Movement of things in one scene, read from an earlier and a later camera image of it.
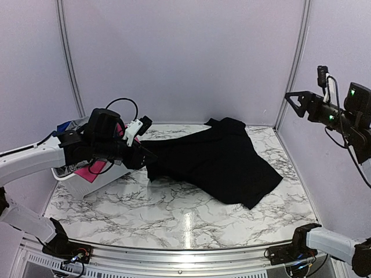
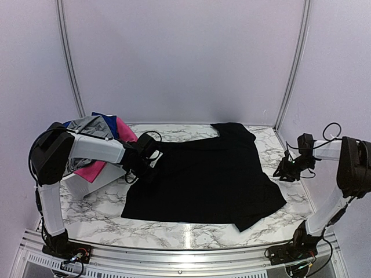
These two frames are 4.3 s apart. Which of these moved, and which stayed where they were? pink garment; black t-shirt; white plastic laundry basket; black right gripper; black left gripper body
Moved: black t-shirt; black right gripper; black left gripper body
Stayed: white plastic laundry basket; pink garment
